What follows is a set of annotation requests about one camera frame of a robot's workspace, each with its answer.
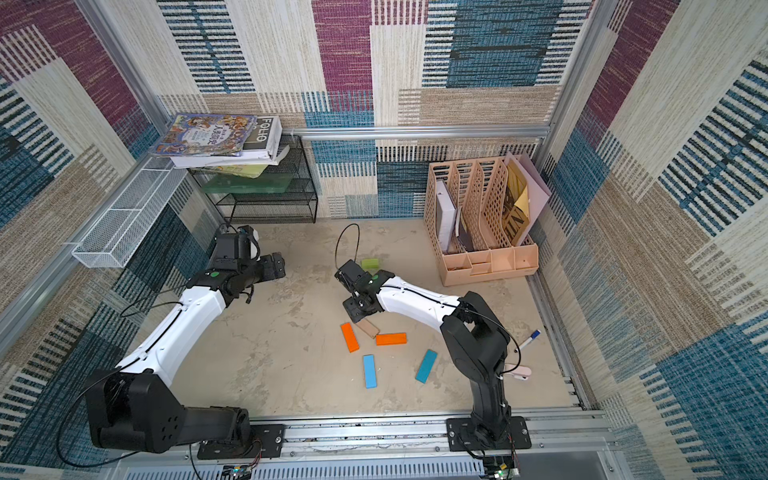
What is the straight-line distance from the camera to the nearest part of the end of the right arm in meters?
0.64

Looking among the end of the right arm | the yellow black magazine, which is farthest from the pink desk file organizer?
the end of the right arm

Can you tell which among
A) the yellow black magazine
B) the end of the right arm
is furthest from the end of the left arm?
the yellow black magazine

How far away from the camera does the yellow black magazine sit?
914mm
